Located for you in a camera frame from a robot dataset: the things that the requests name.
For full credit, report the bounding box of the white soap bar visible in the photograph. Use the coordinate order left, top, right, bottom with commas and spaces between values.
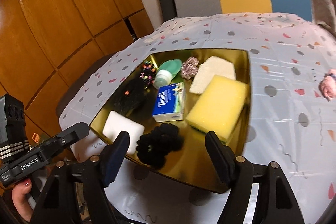
102, 111, 145, 155

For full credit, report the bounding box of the black scrunchie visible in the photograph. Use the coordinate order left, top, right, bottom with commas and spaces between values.
136, 123, 184, 170

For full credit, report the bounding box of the yellow sponge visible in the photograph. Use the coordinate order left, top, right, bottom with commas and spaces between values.
186, 75, 249, 142

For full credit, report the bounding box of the black beaded hair braid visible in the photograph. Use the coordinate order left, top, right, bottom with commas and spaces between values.
113, 61, 157, 116

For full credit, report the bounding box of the blue tissue pack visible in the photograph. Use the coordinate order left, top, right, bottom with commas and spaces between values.
152, 82, 186, 123

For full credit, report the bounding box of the cream felt cloth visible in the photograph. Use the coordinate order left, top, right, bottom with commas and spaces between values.
189, 56, 236, 94

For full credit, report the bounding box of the patterned scrunchie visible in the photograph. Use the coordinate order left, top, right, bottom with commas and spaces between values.
181, 56, 199, 80

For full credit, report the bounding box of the green white bottle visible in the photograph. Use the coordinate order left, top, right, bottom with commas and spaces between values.
153, 59, 182, 89

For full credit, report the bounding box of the left hand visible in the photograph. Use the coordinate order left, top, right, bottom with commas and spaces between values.
11, 178, 33, 222

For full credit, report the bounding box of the patterned white tablecloth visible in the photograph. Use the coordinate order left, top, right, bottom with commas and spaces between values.
58, 12, 336, 224

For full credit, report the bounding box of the gold metal tray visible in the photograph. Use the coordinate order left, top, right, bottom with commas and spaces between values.
89, 48, 251, 193

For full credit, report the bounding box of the pink plush toy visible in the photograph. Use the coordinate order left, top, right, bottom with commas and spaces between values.
319, 69, 336, 101

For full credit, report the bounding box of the wooden wardrobe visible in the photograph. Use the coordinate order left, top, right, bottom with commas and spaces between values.
1, 0, 153, 145

